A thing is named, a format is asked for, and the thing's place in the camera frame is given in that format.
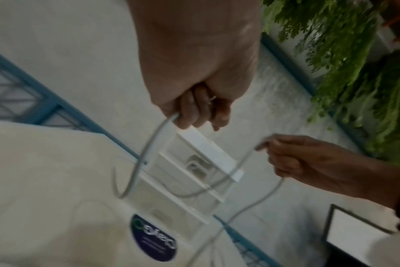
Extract black framed white board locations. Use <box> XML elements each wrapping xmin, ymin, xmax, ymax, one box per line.
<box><xmin>321</xmin><ymin>204</ymin><xmax>396</xmax><ymax>267</ymax></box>

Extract grey cable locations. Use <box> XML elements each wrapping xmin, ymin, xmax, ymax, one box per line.
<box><xmin>113</xmin><ymin>112</ymin><xmax>285</xmax><ymax>267</ymax></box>

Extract dark blue round sticker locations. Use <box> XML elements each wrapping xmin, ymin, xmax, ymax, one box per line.
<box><xmin>130</xmin><ymin>214</ymin><xmax>178</xmax><ymax>262</ymax></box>

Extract blue metal railing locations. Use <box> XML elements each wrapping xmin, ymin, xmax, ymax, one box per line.
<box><xmin>0</xmin><ymin>47</ymin><xmax>281</xmax><ymax>267</ymax></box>

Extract green leafy plants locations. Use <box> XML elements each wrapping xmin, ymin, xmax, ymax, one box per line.
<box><xmin>262</xmin><ymin>0</ymin><xmax>400</xmax><ymax>168</ymax></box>

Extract person's left hand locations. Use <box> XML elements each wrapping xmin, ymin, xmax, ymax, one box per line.
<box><xmin>127</xmin><ymin>0</ymin><xmax>263</xmax><ymax>132</ymax></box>

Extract person's right hand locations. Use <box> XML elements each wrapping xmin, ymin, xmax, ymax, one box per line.
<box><xmin>254</xmin><ymin>133</ymin><xmax>400</xmax><ymax>210</ymax></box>

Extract orange metal frame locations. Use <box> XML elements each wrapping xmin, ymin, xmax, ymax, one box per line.
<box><xmin>381</xmin><ymin>0</ymin><xmax>400</xmax><ymax>44</ymax></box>

